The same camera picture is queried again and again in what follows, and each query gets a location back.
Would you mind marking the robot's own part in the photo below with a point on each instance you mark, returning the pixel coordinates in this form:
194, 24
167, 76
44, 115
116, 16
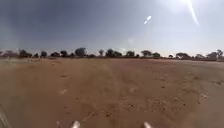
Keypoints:
76, 124
147, 125

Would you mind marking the row of trees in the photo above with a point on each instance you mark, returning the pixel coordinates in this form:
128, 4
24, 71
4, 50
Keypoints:
110, 53

